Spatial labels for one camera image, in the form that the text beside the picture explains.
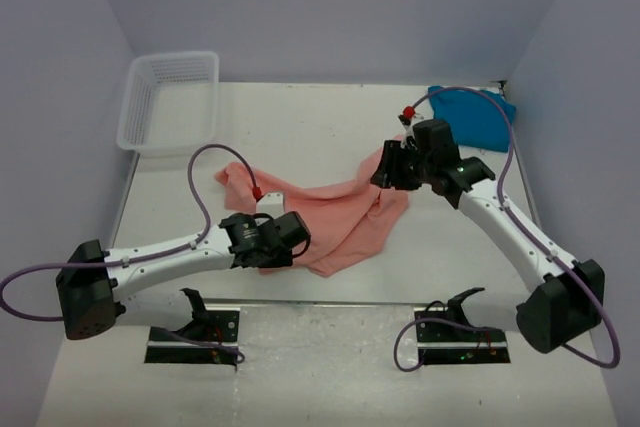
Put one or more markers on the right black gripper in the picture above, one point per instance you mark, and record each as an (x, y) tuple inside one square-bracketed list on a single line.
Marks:
[(388, 174)]

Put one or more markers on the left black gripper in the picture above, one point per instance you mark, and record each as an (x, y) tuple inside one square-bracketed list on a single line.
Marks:
[(283, 258)]

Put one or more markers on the pink t shirt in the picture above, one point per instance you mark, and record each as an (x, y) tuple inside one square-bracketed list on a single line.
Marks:
[(349, 222)]

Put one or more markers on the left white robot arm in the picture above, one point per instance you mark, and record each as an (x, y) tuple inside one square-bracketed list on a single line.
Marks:
[(98, 290)]

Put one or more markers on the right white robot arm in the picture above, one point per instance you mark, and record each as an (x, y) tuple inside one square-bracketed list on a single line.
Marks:
[(565, 295)]

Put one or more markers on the blue folded t shirt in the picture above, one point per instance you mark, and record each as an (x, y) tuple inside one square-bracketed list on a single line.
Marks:
[(474, 121)]

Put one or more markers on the white plastic basket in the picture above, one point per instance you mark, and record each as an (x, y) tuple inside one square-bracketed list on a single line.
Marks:
[(171, 103)]

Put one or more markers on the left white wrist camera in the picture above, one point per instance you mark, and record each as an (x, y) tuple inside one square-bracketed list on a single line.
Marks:
[(269, 203)]

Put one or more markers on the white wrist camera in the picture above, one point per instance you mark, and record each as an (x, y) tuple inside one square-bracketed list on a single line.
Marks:
[(408, 119), (269, 203)]

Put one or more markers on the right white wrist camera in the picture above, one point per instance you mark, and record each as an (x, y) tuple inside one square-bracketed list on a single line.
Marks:
[(408, 119)]

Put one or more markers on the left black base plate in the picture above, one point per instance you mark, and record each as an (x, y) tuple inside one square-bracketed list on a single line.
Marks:
[(210, 337)]

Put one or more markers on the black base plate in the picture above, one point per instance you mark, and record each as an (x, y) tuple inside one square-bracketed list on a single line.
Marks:
[(210, 337), (442, 344)]

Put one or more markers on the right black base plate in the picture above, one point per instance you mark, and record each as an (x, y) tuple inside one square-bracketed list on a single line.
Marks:
[(442, 344)]

